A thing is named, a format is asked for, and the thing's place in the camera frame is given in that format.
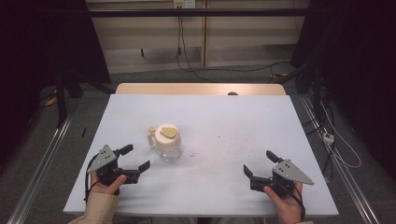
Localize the black wall cable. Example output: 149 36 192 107
175 15 292 84

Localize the white power strip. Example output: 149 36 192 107
322 132 335 146

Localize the black metal stand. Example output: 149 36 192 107
274 57 326 127
54 68 117 129

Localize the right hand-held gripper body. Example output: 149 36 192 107
249 158 315 199

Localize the black horizontal bar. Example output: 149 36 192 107
88 7 313 19

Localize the person's left hand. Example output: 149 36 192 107
90 172 128 197

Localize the white wall socket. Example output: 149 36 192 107
173 0 197 9

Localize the aluminium floor rail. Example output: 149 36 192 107
6 105 79 224
298 94 381 224

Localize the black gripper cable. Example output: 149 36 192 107
288 186 306 222
83 154 101 203

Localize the light wooden table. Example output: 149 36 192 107
115 82 287 96

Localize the white cable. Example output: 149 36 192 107
319 102 362 170

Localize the glass jar with cream lid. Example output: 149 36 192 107
147 123 183 163

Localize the person's right hand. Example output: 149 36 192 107
263 181 304 224

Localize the black curtain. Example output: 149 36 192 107
0 0 112 162
290 0 396 174

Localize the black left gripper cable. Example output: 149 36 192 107
83 154 101 203

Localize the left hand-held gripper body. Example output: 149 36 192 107
86 144 142 189

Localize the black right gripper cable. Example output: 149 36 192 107
288 186 306 222

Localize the white table mat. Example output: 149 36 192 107
63 93 340 217

